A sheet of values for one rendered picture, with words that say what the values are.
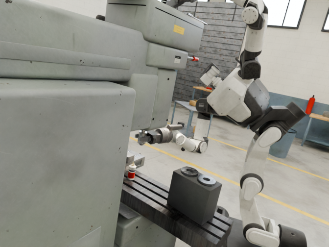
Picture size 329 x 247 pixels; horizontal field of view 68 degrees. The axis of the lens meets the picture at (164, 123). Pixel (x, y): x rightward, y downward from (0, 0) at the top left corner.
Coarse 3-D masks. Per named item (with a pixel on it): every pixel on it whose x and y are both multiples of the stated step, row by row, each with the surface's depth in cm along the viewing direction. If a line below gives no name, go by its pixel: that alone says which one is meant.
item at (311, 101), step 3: (312, 96) 720; (309, 99) 722; (312, 99) 715; (309, 102) 721; (312, 102) 717; (309, 105) 721; (312, 105) 720; (306, 108) 729; (309, 108) 722; (306, 111) 728; (309, 111) 724
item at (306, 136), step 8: (200, 88) 822; (208, 88) 845; (192, 96) 845; (200, 96) 900; (328, 112) 667; (328, 120) 631; (248, 128) 751; (304, 136) 668; (312, 136) 712; (328, 144) 651
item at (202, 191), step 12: (180, 168) 127; (192, 168) 126; (180, 180) 120; (192, 180) 116; (204, 180) 115; (180, 192) 121; (192, 192) 116; (204, 192) 111; (216, 192) 116; (180, 204) 121; (192, 204) 116; (204, 204) 112; (216, 204) 121; (192, 216) 117; (204, 216) 113
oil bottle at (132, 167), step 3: (129, 165) 143; (132, 165) 141; (129, 168) 142; (132, 168) 141; (135, 168) 142; (129, 171) 142; (132, 171) 141; (135, 171) 144; (129, 174) 142; (132, 174) 142; (129, 177) 143; (132, 177) 143
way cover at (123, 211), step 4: (120, 204) 131; (120, 208) 126; (124, 208) 128; (128, 208) 129; (120, 212) 122; (124, 212) 123; (128, 212) 125; (132, 212) 126; (124, 216) 114; (128, 216) 120; (132, 216) 122; (136, 216) 123
